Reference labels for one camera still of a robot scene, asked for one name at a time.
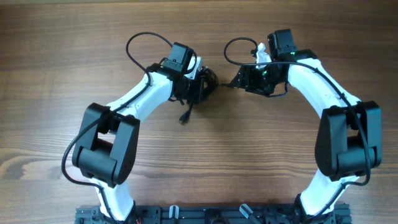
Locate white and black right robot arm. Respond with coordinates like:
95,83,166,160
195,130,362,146
229,47,382,223

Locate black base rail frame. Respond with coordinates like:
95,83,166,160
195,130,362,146
75,204,352,224

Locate black cable bundle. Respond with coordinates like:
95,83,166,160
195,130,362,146
178,67,231,124

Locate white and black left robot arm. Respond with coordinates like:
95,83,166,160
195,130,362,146
65,62,218,223

